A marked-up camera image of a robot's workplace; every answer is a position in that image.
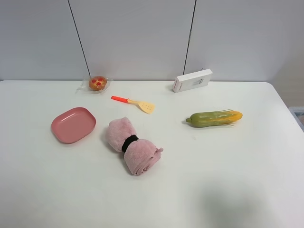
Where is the orange handled yellow spatula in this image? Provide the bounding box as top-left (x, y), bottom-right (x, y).
top-left (111, 96), bottom-right (155, 114)

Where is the rolled pink towel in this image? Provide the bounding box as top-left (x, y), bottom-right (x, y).
top-left (105, 117), bottom-right (163, 175)

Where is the white cardboard box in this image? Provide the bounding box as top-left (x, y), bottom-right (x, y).
top-left (172, 69), bottom-right (213, 93)

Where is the wrapped fruit pastry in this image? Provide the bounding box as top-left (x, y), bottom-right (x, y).
top-left (76, 76), bottom-right (113, 94)

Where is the toy corn cob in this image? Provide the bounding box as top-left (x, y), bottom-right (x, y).
top-left (186, 110), bottom-right (243, 128)

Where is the pink square plate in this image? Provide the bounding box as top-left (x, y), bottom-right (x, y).
top-left (51, 107), bottom-right (96, 144)

